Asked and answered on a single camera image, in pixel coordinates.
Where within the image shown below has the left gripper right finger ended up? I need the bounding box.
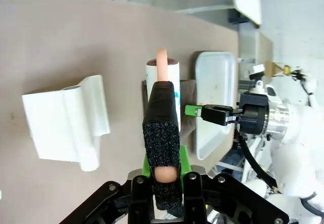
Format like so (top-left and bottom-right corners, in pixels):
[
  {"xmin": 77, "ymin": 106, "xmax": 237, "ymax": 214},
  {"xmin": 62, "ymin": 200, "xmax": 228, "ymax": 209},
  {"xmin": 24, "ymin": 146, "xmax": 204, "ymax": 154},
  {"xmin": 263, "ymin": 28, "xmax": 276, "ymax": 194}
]
[{"xmin": 179, "ymin": 145, "xmax": 208, "ymax": 224}]

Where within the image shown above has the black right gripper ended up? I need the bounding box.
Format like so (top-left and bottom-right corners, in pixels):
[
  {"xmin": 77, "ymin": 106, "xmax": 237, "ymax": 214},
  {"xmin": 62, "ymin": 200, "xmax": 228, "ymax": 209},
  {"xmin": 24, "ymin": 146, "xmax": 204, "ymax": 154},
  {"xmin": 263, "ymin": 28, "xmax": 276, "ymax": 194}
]
[{"xmin": 184, "ymin": 93, "xmax": 271, "ymax": 135}]

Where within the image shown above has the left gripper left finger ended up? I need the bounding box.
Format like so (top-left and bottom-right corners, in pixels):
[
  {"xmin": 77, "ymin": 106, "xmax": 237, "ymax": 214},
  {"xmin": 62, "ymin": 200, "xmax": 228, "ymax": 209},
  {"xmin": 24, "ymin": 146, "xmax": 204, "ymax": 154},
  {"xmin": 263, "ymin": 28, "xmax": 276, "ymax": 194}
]
[{"xmin": 128, "ymin": 155, "xmax": 155, "ymax": 224}]

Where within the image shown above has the brown knitted cloth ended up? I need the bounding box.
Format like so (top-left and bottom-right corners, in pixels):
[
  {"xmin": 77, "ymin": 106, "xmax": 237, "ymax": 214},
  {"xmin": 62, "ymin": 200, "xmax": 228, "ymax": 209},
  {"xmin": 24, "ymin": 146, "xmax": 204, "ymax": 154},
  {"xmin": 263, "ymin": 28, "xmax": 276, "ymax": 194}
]
[{"xmin": 141, "ymin": 79, "xmax": 198, "ymax": 141}]

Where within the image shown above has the pink handled white lint roller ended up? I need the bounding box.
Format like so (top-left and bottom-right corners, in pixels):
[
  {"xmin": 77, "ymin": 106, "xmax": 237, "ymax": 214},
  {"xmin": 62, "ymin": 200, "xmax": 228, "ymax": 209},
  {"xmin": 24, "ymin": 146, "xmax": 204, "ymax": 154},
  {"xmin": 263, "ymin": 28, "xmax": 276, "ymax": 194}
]
[{"xmin": 142, "ymin": 48, "xmax": 184, "ymax": 218}]

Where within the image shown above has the white rectangular tray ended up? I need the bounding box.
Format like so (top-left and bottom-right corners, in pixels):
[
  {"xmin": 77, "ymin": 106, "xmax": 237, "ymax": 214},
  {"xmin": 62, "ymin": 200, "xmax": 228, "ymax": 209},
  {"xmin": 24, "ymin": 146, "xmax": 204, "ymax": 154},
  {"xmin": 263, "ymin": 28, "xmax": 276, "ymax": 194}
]
[{"xmin": 193, "ymin": 51, "xmax": 237, "ymax": 161}]

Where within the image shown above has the brown cardboard box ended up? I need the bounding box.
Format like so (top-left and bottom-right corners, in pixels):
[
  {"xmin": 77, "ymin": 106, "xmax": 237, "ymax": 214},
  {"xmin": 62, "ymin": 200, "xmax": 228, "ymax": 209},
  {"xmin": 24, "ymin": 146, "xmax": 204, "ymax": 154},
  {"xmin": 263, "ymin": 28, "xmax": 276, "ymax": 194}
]
[{"xmin": 262, "ymin": 61, "xmax": 287, "ymax": 78}]

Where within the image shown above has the white lint roller holder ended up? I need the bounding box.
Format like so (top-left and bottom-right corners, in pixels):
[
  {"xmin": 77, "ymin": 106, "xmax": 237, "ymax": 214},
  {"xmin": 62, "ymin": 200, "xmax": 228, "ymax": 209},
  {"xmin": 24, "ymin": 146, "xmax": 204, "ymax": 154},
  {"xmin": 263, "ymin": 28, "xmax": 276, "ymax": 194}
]
[{"xmin": 21, "ymin": 74, "xmax": 111, "ymax": 172}]

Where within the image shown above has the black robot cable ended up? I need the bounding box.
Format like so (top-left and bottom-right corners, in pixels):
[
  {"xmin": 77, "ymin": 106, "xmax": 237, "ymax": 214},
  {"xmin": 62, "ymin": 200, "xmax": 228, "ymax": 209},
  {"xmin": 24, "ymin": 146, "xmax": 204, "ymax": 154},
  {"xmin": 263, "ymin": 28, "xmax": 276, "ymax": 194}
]
[{"xmin": 237, "ymin": 134, "xmax": 279, "ymax": 191}]

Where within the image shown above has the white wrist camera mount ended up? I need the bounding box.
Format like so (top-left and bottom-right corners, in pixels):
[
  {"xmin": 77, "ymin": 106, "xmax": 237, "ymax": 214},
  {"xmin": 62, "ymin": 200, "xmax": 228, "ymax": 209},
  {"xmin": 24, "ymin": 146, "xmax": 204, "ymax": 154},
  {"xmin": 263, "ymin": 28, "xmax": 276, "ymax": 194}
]
[{"xmin": 248, "ymin": 65, "xmax": 281, "ymax": 104}]

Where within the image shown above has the yellow and black cable bundle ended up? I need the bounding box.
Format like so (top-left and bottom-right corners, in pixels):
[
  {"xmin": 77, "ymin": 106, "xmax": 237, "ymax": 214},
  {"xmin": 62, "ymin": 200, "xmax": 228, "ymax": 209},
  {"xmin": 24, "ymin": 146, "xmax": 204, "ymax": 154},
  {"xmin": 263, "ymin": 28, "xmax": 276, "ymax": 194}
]
[{"xmin": 282, "ymin": 65, "xmax": 316, "ymax": 102}]

